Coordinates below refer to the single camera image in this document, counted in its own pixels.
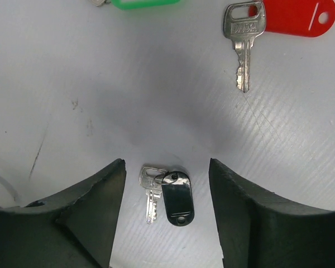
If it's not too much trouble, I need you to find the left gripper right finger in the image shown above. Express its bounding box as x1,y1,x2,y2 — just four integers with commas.
209,159,335,267

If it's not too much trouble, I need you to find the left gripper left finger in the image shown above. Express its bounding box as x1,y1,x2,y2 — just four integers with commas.
0,159,126,267

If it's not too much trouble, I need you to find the black tag key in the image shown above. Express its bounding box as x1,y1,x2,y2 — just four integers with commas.
138,165,195,227

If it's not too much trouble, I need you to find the red tag key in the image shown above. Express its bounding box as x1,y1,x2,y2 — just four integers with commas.
222,1,335,93

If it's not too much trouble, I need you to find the green tag key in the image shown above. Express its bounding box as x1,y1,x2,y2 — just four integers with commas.
90,0,180,10

